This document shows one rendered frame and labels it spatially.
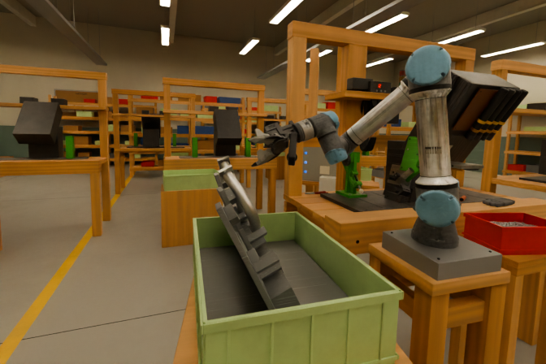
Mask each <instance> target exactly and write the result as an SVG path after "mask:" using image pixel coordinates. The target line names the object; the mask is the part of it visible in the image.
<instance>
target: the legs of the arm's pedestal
mask: <svg viewBox="0 0 546 364"><path fill-rule="evenodd" d="M369 266H370V267H372V268H373V269H374V270H376V271H377V272H379V273H380V274H381V275H382V276H383V277H385V278H386V279H387V280H389V281H390V282H392V283H393V284H395V285H396V286H397V287H398V288H399V289H401V290H402V291H403V292H404V298H403V300H402V299H401V300H399V308H400V309H401V310H403V311H404V312H405V313H406V314H407V315H409V316H410V317H411V318H412V329H411V341H410V351H409V359H410V361H411V362H412V363H413V364H444V349H445V339H446V330H447V328H451V327H458V326H461V325H466V324H467V329H466V346H465V355H464V363H463V364H498V361H499V353H500V346H501V331H502V323H503V316H504V308H505V294H506V286H507V284H499V285H494V286H490V287H485V288H477V289H471V290H466V291H462V292H453V293H449V294H444V295H439V296H434V297H432V296H430V295H429V294H428V293H426V292H424V291H423V290H422V289H420V288H419V287H417V286H416V285H415V284H413V283H411V282H410V281H408V280H407V279H406V278H404V277H403V276H402V275H400V274H398V273H397V272H395V271H394V270H393V269H391V268H390V267H389V266H387V265H385V264H384V263H382V262H381V261H380V260H378V259H377V258H375V257H374V256H372V255H371V254H370V263H369ZM414 285H415V286H414ZM408 286H414V291H413V290H412V289H411V288H409V287H408ZM449 297H451V298H453V299H449Z"/></svg>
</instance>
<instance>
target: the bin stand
mask: <svg viewBox="0 0 546 364"><path fill-rule="evenodd" d="M501 268H504V269H506V270H507V271H510V272H511V275H510V282H509V283H507V286H506V294H505V308H504V316H503V323H502V331H501V339H500V353H499V361H498V364H514V356H515V349H516V342H517V334H518V320H519V314H520V306H521V299H522V286H523V278H524V275H529V274H533V273H537V272H541V271H546V254H536V255H502V262H501ZM466 329H467V324H466V325H461V326H458V327H451V333H450V343H449V352H448V364H463V363H464V355H465V346H466ZM535 364H546V272H545V279H544V292H543V299H542V306H541V312H540V319H539V332H538V339H537V345H536V352H535Z"/></svg>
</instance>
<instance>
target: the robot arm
mask: <svg viewBox="0 0 546 364"><path fill-rule="evenodd" d="M451 64H452V60H451V57H450V55H449V53H448V52H447V51H446V50H445V49H444V48H442V47H440V46H437V45H425V46H423V47H421V48H419V49H417V50H415V51H414V52H413V53H412V54H411V55H410V56H409V58H408V60H407V62H406V65H405V74H406V77H405V78H404V79H403V80H402V81H401V84H400V86H399V87H398V88H396V89H395V90H394V91H393V92H391V93H390V94H389V95H388V96H387V97H386V98H385V99H384V100H383V101H381V102H380V103H379V104H378V105H377V106H375V107H374V108H373V109H372V110H371V111H369V112H368V113H367V114H366V115H364V116H363V117H362V118H361V119H360V120H358V121H357V122H356V123H355V124H354V125H353V126H352V127H351V128H350V129H349V130H347V131H346V132H345V133H344V134H343V135H341V136H340V137H339V135H338V133H337V131H336V129H337V128H338V127H339V125H340V122H339V120H338V116H337V115H336V113H335V112H333V111H331V110H330V111H327V112H324V113H320V114H319V115H315V116H312V117H310V118H308V119H304V120H302V121H299V122H296V123H294V122H293V121H292V120H291V121H288V125H285V126H283V127H281V126H280V125H279V124H278V123H273V124H271V125H268V126H266V127H264V132H265V133H263V132H262V131H261V130H260V129H257V128H256V129H255V134H256V136H255V137H252V138H250V139H248V141H250V142H252V143H254V144H256V143H259V144H262V143H265V144H266V145H269V146H270V147H271V148H268V149H266V150H262V149H259V150H258V152H257V156H258V161H257V162H255V163H254V164H253V165H251V167H256V166H259V165H262V164H264V163H268V162H270V161H271V160H272V159H274V158H276V157H277V156H279V155H280V153H282V152H283V151H285V149H287V148H288V142H289V149H288V154H287V160H288V165H289V166H295V162H296V160H297V154H296V152H297V142H298V143H300V142H302V141H308V140H309V139H312V138H314V137H317V138H318V142H319V144H320V146H321V148H322V150H323V152H324V155H325V158H326V159H327V161H328V163H329V164H330V165H334V164H336V163H339V162H341V161H344V160H345V159H347V158H348V154H351V153H352V152H353V151H354V150H355V148H357V147H358V146H359V145H360V144H361V143H362V142H363V141H365V140H366V139H367V138H368V137H370V136H371V135H372V134H374V133H375V132H376V131H378V130H379V129H380V128H381V127H383V126H384V125H385V124H386V123H387V122H388V121H390V120H391V119H392V118H394V117H395V116H396V115H398V114H399V113H400V112H402V111H403V110H404V109H405V108H406V107H407V106H409V105H410V104H411V103H412V102H415V114H416V125H417V137H418V159H419V170H420V176H419V178H418V179H417V180H416V181H415V188H416V202H415V210H416V212H417V215H418V217H417V219H416V221H415V224H414V226H413V228H412V230H411V237H412V239H413V240H415V241H417V242H418V243H420V244H423V245H427V246H431V247H434V248H439V249H454V248H457V247H458V245H459V237H458V234H457V228H456V224H455V221H456V220H457V219H458V217H459V215H460V213H461V206H460V204H459V193H458V191H459V189H460V187H459V181H458V180H456V179H455V178H454V177H452V172H451V159H450V147H449V122H448V110H447V95H448V94H449V93H450V92H451V90H452V79H451ZM289 140H290V141H289Z"/></svg>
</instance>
